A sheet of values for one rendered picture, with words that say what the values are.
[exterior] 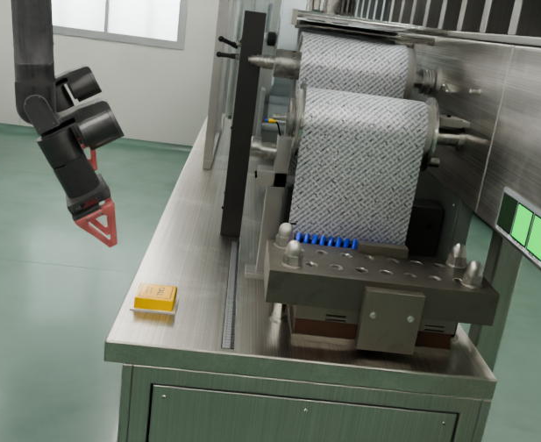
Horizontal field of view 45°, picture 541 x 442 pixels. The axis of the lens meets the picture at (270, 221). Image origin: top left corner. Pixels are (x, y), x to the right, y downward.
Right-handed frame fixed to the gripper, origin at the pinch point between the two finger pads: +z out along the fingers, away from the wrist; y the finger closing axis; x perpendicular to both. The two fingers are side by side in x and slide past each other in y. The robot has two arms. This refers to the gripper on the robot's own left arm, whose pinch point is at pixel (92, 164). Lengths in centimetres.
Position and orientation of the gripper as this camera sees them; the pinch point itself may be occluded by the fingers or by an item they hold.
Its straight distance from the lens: 161.6
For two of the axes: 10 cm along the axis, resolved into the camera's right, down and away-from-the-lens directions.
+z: 3.6, 8.4, 4.2
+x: -8.8, 4.5, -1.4
